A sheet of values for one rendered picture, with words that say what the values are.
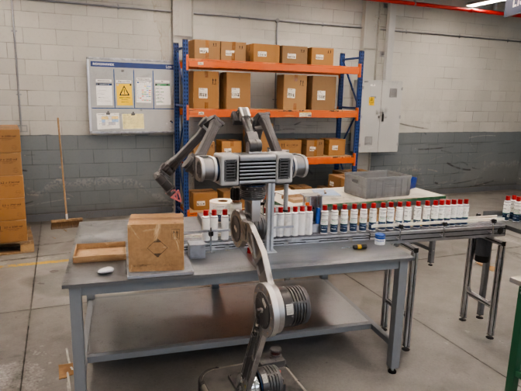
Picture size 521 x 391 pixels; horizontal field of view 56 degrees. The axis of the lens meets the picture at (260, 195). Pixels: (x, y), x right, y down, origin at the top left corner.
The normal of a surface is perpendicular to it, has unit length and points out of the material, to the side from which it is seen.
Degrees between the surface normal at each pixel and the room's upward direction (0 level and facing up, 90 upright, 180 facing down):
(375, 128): 90
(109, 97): 87
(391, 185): 90
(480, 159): 90
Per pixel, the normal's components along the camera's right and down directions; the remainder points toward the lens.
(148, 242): 0.17, 0.20
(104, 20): 0.37, 0.20
